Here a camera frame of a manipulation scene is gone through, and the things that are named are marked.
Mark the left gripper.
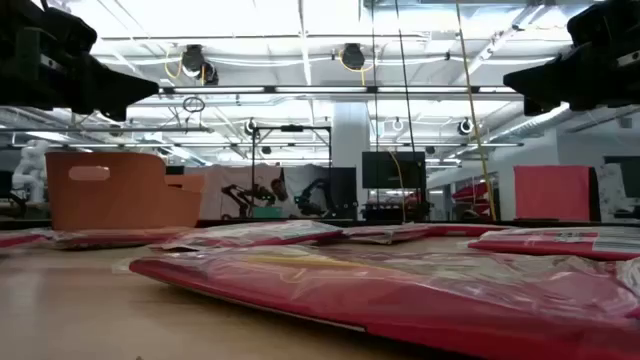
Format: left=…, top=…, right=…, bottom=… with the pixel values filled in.
left=0, top=24, right=160, bottom=121

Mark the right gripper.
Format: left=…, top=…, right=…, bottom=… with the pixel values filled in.
left=503, top=37, right=640, bottom=116

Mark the red board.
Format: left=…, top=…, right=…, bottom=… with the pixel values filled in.
left=513, top=164, right=592, bottom=221

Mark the orange plastic basket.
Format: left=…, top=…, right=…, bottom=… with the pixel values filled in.
left=44, top=151, right=206, bottom=232

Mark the white curtain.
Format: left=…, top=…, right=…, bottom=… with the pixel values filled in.
left=184, top=163, right=331, bottom=221

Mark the black monitor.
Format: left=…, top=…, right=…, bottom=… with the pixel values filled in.
left=361, top=150, right=427, bottom=190

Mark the white square pillar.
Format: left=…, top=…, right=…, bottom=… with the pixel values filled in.
left=332, top=102, right=371, bottom=221

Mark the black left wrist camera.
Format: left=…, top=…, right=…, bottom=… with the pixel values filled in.
left=29, top=0, right=99, bottom=57

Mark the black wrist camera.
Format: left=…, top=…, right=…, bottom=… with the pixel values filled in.
left=567, top=0, right=640, bottom=46
left=29, top=0, right=99, bottom=57

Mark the yellow hanging cable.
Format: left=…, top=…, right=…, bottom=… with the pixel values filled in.
left=454, top=0, right=497, bottom=222

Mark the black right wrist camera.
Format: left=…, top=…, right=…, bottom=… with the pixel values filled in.
left=567, top=0, right=640, bottom=46

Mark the black ceiling cable reel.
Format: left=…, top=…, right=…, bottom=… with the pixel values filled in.
left=179, top=43, right=220, bottom=86
left=339, top=42, right=375, bottom=74

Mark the black hanging cable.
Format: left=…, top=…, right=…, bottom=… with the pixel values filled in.
left=393, top=0, right=420, bottom=222

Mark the black aluminium table frame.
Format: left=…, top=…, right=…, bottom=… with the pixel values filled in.
left=0, top=215, right=640, bottom=232

